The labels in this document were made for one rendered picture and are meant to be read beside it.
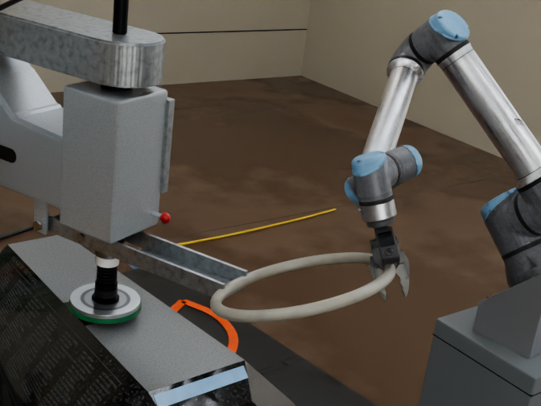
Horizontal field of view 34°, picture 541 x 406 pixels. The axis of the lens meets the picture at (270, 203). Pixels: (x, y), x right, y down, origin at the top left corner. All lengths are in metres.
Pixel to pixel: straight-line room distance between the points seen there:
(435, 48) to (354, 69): 6.24
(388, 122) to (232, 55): 6.48
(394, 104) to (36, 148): 1.05
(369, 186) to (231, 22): 6.75
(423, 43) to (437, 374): 1.07
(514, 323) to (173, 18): 6.20
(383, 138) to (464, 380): 0.86
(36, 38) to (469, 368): 1.64
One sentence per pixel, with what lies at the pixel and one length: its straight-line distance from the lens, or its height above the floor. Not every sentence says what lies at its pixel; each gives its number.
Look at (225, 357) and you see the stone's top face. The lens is 2.65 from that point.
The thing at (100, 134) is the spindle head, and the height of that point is 1.43.
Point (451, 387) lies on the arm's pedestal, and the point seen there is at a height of 0.65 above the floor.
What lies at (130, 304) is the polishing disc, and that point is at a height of 0.86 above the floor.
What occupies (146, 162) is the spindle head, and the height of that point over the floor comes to 1.33.
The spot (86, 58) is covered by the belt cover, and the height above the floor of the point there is 1.62.
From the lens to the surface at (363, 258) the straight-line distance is 2.47.
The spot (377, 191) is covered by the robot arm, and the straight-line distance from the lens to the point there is 2.27.
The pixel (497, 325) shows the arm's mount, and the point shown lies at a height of 0.90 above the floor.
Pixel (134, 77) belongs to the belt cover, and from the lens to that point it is 2.43.
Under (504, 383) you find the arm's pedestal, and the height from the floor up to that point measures 0.78.
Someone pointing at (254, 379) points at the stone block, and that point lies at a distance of 2.68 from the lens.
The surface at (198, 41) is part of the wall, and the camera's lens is 8.76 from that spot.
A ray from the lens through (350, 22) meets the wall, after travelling 9.03.
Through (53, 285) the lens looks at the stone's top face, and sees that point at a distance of 2.99.
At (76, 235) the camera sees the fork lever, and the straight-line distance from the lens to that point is 2.72.
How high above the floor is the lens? 2.19
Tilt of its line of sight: 21 degrees down
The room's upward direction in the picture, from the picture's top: 7 degrees clockwise
